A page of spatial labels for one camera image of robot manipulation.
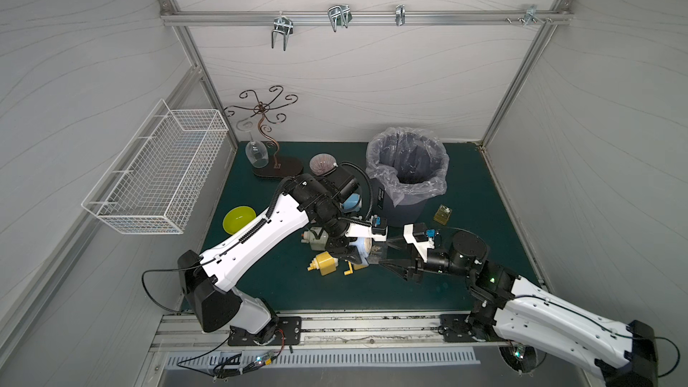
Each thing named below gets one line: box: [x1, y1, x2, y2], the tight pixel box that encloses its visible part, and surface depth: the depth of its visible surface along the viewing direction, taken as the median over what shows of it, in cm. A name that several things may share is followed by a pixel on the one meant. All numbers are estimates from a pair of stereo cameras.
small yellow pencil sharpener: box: [307, 250, 339, 276], surface depth 81 cm
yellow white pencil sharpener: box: [343, 259, 370, 276], surface depth 83 cm
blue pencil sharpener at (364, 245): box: [349, 237, 372, 266], surface depth 61 cm
